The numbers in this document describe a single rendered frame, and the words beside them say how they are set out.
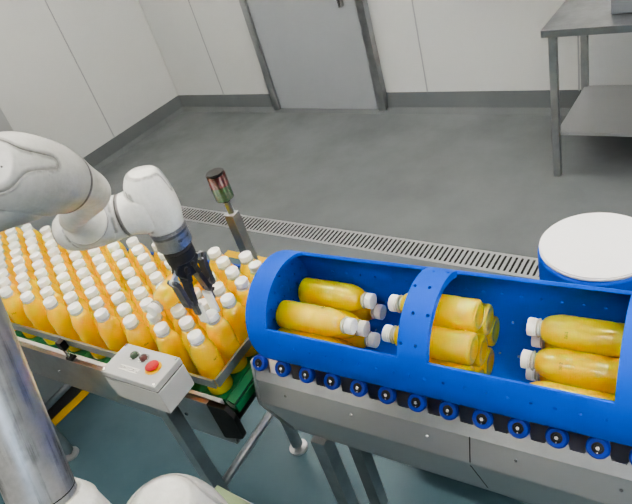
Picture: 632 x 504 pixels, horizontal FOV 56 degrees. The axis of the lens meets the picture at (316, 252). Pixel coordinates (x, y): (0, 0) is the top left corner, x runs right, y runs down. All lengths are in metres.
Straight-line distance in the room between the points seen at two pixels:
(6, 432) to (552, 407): 0.90
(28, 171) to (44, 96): 5.18
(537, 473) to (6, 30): 5.36
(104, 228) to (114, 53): 5.11
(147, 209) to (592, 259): 1.07
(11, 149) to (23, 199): 0.06
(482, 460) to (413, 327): 0.36
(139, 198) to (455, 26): 3.64
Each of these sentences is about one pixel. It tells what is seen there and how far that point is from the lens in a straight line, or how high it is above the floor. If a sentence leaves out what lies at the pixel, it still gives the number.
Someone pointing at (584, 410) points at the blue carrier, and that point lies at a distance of 1.18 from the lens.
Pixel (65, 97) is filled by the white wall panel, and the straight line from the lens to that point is 6.11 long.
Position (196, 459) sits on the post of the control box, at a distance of 1.81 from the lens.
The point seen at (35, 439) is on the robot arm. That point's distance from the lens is 1.01.
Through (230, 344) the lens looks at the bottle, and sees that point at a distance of 1.64.
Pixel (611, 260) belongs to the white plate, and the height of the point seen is 1.04.
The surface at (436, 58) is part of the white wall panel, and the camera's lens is 4.87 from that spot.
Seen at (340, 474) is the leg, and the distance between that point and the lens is 1.96.
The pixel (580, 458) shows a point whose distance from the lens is 1.35.
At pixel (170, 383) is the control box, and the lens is 1.53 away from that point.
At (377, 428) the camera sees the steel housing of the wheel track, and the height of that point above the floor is 0.86.
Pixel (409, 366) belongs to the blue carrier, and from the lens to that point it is 1.25.
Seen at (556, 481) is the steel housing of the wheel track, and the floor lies 0.86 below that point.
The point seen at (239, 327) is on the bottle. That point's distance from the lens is 1.67.
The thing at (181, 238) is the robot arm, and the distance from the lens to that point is 1.43.
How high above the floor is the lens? 2.04
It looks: 34 degrees down
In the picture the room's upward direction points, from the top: 19 degrees counter-clockwise
